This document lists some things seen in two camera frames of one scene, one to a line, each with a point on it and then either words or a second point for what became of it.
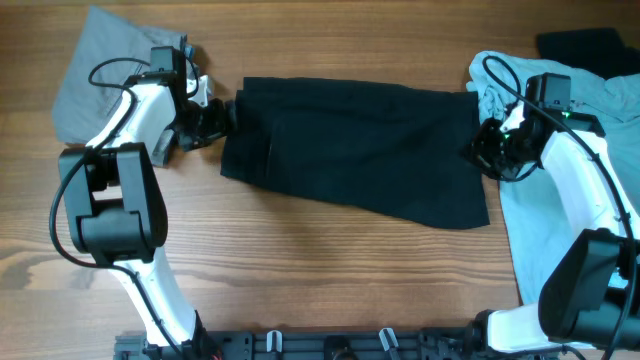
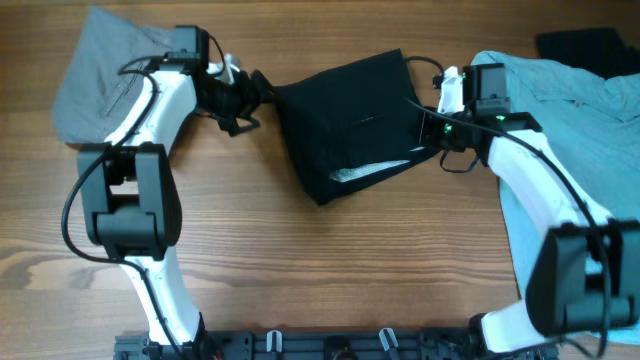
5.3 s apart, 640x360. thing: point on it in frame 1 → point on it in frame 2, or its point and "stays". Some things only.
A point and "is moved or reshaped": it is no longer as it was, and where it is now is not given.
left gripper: [219, 127] → [249, 97]
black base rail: [312, 345] stays
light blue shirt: [517, 105] stays
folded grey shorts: [111, 51] stays
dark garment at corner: [600, 52] stays
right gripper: [476, 151] → [427, 131]
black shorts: [396, 152] is moved or reshaped
